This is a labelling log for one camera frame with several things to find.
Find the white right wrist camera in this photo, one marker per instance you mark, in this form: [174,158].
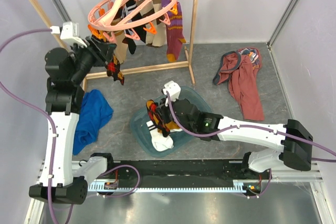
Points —
[173,89]

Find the blue cloth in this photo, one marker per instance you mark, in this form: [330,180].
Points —
[95,113]

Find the argyle black red sock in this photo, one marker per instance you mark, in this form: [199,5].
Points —
[113,70]
[156,119]

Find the mustard yellow sock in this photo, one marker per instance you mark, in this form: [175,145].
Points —
[173,127]

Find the blue translucent plastic basin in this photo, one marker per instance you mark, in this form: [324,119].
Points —
[141,132]

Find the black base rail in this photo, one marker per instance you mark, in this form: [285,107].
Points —
[183,174]

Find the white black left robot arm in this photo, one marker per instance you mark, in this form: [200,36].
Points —
[59,183]

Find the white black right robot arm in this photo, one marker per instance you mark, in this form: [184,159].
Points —
[285,144]

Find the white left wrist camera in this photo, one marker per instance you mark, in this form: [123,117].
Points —
[69,33]

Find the pink round clip hanger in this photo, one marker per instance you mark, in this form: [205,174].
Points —
[112,15]

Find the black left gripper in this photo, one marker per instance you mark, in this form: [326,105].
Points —
[102,52]

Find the red garment pile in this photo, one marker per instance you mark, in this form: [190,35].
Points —
[239,69]

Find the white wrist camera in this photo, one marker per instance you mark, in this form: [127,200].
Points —
[173,89]
[69,33]

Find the purple striped sock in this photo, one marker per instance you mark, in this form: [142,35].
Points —
[174,35]

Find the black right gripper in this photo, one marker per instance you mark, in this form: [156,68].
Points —
[162,110]

